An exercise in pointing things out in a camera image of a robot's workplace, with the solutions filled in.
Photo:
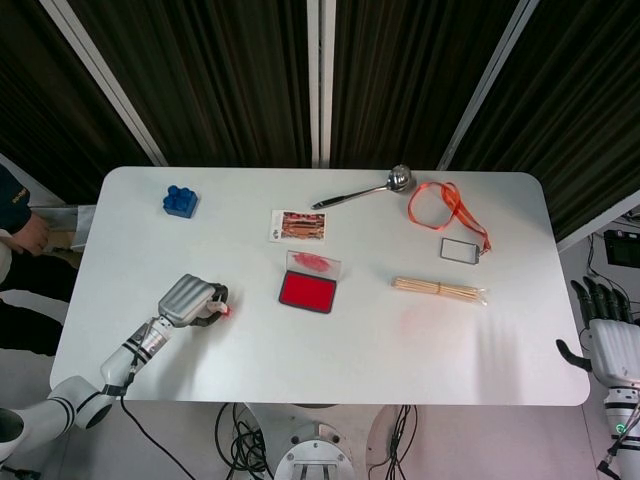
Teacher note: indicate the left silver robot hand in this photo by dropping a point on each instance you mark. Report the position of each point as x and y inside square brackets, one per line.
[182, 300]

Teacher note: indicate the bystander bare hand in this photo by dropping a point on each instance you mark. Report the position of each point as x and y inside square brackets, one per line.
[30, 235]

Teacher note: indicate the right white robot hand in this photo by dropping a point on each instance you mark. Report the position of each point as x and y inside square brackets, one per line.
[615, 350]

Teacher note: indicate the white and red stamp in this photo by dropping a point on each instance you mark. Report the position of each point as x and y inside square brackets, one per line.
[225, 310]

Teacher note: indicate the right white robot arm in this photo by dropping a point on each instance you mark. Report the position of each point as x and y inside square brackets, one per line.
[622, 425]

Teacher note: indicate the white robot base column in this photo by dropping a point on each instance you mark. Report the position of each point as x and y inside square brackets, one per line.
[315, 445]

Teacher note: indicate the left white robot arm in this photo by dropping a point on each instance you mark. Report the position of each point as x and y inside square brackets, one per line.
[117, 362]

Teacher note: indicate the blue toy building brick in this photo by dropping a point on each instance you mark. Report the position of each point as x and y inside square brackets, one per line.
[179, 202]

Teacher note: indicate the black electronic device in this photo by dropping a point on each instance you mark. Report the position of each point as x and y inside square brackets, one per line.
[620, 247]

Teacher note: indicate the red ink pad clear lid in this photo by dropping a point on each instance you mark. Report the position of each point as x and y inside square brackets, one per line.
[307, 292]

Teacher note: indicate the printed postcard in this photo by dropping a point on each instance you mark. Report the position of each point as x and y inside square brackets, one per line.
[302, 226]

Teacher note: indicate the clear badge holder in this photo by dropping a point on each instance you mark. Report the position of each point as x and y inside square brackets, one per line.
[460, 250]

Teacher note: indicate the bagged wooden stick bundle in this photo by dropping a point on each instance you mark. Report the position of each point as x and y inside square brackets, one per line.
[435, 290]

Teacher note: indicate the dark pleated curtain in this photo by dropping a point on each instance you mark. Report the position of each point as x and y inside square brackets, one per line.
[225, 75]

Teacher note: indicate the white slanted frame post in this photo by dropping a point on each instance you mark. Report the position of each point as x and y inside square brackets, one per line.
[110, 85]
[487, 80]

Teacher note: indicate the white upright frame post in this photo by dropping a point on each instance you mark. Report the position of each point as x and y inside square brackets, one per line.
[321, 80]

